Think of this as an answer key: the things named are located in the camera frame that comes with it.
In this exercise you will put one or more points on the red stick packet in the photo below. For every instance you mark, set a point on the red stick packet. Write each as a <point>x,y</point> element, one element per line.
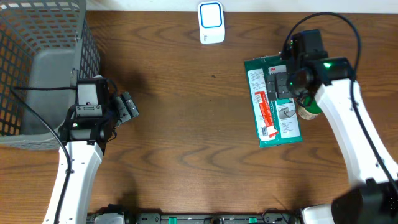
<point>267,129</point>

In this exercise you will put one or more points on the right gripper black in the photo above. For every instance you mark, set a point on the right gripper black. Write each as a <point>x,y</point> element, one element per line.
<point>282,78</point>

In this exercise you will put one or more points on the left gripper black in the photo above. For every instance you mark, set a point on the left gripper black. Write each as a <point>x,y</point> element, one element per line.
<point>122,106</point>

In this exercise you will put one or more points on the green lid jar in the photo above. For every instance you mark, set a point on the green lid jar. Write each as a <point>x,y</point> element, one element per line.
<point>308,109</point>

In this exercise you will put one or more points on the green white 3M package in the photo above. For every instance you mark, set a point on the green white 3M package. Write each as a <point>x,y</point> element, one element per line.
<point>283,111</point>

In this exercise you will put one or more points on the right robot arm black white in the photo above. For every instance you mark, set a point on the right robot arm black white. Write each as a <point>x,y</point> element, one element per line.
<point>372,171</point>

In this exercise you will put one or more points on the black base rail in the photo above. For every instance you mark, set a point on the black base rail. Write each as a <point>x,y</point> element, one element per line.
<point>155,218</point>

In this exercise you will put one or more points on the grey plastic mesh basket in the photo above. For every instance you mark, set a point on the grey plastic mesh basket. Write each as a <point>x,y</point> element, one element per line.
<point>46,47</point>

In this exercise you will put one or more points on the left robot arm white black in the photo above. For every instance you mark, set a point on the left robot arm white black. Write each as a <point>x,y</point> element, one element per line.
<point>78,165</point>

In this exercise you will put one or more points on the white barcode scanner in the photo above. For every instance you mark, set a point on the white barcode scanner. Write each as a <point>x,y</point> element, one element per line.
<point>211,22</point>

